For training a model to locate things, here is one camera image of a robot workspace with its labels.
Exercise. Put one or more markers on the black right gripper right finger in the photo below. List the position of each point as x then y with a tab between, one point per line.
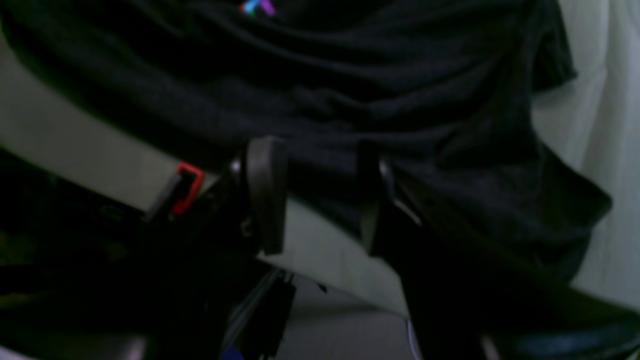
468	298

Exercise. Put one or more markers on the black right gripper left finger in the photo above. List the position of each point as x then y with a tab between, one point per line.
243	213

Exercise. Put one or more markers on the dark grey t-shirt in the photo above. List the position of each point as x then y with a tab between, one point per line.
445	87

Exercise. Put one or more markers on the red black clamp right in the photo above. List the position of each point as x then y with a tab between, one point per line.
177	195

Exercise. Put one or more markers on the light green table cloth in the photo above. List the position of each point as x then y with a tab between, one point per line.
42	127

